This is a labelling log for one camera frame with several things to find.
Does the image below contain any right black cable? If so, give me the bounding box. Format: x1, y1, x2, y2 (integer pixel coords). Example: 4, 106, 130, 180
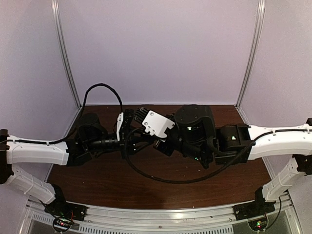
123, 128, 312, 184

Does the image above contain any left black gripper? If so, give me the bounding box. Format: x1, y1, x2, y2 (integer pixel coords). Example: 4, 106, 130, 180
86, 126, 154, 159

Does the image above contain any aluminium post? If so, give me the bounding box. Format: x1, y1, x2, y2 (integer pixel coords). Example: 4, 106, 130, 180
51, 0, 81, 109
235, 0, 266, 109

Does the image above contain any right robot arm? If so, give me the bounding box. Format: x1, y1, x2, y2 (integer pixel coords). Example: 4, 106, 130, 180
143, 105, 312, 215

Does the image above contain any aluminium front rail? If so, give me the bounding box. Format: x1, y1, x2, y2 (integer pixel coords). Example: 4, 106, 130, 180
23, 195, 305, 234

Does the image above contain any left black cable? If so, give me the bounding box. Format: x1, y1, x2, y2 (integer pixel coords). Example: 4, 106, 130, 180
0, 82, 124, 147

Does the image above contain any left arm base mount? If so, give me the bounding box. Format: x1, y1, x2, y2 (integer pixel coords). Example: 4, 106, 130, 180
42, 202, 87, 233

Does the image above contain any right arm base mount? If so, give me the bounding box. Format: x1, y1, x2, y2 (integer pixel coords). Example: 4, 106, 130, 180
233, 201, 275, 232

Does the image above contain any left aluminium post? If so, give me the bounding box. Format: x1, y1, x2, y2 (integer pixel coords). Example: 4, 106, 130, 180
51, 0, 81, 109

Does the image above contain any black cable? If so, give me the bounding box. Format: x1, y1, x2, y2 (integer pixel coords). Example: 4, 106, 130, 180
0, 82, 124, 147
123, 128, 312, 184

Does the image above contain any right aluminium post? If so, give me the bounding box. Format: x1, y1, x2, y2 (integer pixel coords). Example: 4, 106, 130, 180
235, 0, 266, 109

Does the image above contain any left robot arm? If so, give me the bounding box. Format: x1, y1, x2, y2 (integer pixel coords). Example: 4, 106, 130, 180
0, 112, 153, 220

